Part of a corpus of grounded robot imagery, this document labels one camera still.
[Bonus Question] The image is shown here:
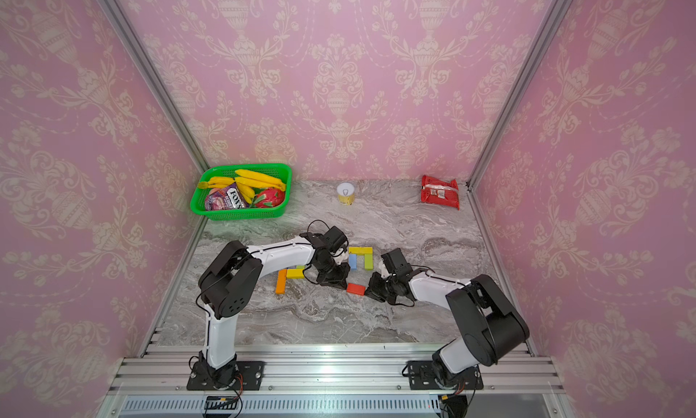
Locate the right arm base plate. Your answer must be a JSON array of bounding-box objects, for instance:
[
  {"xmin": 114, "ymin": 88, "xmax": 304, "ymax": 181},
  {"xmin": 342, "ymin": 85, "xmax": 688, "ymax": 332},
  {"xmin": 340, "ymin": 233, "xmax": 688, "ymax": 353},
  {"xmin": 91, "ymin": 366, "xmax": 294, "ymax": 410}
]
[{"xmin": 402, "ymin": 361, "xmax": 484, "ymax": 392}]

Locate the red dragon fruit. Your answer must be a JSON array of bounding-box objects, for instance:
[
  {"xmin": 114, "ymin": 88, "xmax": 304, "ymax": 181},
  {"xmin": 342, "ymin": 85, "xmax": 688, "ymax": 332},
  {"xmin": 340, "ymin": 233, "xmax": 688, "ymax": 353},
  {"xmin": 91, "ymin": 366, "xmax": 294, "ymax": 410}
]
[{"xmin": 251, "ymin": 188, "xmax": 286, "ymax": 209}]

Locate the red snack bag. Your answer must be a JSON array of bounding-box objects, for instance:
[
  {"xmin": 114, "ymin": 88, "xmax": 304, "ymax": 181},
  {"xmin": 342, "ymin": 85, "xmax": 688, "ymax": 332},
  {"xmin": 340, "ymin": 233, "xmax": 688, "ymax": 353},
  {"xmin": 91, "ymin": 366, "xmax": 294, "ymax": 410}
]
[{"xmin": 420, "ymin": 175, "xmax": 460, "ymax": 210}]

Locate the green plastic basket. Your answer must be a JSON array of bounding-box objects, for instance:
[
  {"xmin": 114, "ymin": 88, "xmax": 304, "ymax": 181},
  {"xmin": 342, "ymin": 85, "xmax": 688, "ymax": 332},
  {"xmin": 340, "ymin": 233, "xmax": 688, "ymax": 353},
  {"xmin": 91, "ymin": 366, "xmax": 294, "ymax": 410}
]
[{"xmin": 190, "ymin": 164, "xmax": 293, "ymax": 222}]

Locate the orange block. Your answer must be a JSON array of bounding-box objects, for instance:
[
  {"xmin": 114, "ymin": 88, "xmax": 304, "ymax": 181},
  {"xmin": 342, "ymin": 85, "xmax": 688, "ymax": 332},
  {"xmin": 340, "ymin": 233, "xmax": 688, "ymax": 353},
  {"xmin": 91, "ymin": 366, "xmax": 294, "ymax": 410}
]
[{"xmin": 275, "ymin": 269, "xmax": 287, "ymax": 295}]

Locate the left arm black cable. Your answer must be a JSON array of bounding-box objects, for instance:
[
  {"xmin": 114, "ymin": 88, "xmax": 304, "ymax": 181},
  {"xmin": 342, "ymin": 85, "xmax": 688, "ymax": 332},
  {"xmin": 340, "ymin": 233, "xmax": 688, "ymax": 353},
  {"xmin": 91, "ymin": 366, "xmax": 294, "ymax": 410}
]
[{"xmin": 302, "ymin": 219, "xmax": 349, "ymax": 286}]

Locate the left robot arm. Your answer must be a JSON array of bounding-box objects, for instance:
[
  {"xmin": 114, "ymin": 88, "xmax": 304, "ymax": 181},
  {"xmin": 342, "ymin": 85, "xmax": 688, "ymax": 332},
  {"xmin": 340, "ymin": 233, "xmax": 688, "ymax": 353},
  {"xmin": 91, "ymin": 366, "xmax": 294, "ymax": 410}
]
[{"xmin": 187, "ymin": 227, "xmax": 350, "ymax": 394}]

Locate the yellow-green long block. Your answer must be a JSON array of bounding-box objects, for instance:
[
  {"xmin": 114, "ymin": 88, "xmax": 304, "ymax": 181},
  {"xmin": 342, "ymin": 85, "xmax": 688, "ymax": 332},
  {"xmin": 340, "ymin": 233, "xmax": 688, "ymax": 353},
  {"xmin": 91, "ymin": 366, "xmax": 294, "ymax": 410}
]
[{"xmin": 349, "ymin": 247, "xmax": 373, "ymax": 255}]

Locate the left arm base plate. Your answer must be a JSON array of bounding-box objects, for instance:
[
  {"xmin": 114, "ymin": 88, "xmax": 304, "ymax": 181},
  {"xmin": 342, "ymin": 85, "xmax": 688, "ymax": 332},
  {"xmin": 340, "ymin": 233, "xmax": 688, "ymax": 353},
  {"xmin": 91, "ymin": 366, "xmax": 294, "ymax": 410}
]
[{"xmin": 187, "ymin": 361, "xmax": 265, "ymax": 394}]

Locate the yellow banana bunch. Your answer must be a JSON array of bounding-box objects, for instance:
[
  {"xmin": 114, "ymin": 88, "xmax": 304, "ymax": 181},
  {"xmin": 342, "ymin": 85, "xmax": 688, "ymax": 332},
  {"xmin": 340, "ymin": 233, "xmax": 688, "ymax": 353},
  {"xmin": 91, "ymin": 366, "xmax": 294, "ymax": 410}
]
[{"xmin": 197, "ymin": 169, "xmax": 288, "ymax": 206}]

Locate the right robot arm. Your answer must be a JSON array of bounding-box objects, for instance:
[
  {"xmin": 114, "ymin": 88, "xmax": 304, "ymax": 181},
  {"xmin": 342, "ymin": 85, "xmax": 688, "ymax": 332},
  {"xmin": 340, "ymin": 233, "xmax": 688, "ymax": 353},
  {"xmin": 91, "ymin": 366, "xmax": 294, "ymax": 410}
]
[{"xmin": 364, "ymin": 266, "xmax": 530, "ymax": 389}]

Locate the aluminium rail frame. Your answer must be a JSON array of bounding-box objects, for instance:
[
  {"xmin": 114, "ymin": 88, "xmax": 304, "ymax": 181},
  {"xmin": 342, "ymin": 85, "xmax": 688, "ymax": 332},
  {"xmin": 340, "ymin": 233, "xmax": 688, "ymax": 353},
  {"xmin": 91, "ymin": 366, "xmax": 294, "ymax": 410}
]
[{"xmin": 99, "ymin": 344, "xmax": 572, "ymax": 417}]

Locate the red block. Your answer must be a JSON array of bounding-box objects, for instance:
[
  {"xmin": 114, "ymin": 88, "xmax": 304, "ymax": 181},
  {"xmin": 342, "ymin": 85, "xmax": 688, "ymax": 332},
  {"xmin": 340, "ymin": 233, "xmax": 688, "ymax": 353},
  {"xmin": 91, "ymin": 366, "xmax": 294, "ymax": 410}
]
[{"xmin": 346, "ymin": 283, "xmax": 366, "ymax": 296}]

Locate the small yellow block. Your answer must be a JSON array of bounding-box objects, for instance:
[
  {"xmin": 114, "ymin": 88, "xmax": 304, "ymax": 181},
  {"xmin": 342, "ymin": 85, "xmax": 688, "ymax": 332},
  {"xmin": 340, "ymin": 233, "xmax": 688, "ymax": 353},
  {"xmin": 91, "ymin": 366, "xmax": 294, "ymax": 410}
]
[{"xmin": 286, "ymin": 269, "xmax": 305, "ymax": 280}]

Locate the purple snack packet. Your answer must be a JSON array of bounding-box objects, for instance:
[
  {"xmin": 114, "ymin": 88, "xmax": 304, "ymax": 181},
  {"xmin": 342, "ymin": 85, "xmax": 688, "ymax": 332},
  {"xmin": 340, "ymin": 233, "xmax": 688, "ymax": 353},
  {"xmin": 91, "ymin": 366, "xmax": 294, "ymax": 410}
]
[{"xmin": 205, "ymin": 182, "xmax": 250, "ymax": 211}]

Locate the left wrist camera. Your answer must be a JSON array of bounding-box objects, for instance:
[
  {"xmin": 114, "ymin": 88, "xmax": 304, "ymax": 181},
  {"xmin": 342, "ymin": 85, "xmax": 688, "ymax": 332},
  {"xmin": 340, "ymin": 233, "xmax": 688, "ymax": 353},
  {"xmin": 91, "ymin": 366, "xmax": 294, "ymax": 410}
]
[{"xmin": 321, "ymin": 226, "xmax": 348, "ymax": 255}]

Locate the yellow paper cup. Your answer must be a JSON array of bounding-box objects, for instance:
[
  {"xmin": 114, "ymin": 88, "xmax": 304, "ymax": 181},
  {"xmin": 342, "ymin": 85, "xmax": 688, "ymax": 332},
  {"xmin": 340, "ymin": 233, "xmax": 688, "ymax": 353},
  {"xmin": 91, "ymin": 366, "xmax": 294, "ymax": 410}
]
[{"xmin": 336, "ymin": 182, "xmax": 355, "ymax": 205}]

